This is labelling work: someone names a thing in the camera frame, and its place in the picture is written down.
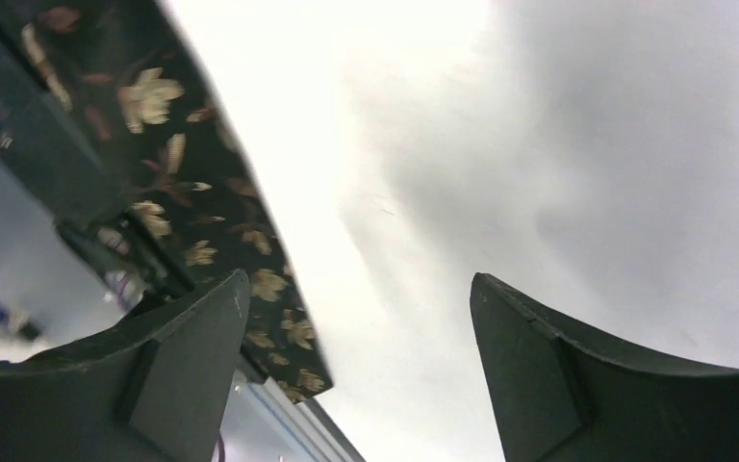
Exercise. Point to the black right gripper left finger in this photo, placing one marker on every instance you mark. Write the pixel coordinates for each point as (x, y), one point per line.
(153, 387)

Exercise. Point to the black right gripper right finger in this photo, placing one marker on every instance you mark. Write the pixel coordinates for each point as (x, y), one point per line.
(563, 390)

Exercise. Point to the black gold floral tie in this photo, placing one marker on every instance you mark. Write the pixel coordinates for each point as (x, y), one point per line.
(121, 73)

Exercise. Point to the aluminium rail frame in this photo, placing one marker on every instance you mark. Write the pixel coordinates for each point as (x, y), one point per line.
(260, 423)

